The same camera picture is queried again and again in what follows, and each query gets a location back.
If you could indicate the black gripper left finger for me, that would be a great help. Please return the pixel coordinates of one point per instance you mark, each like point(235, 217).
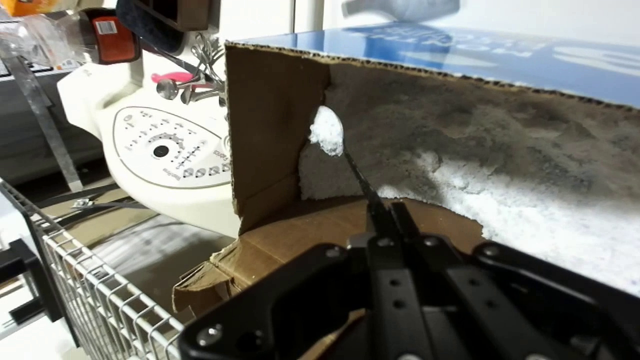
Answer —
point(398, 293)

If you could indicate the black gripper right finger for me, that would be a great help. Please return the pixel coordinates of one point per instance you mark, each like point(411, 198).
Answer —
point(481, 313)

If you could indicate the open cardboard box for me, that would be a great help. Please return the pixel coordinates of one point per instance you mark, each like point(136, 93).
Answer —
point(267, 133)

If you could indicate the silver measuring spoon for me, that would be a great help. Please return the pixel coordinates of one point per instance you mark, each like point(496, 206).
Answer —
point(201, 93)
point(168, 90)

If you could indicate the grey metal strip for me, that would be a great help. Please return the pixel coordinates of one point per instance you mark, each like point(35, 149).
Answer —
point(47, 126)

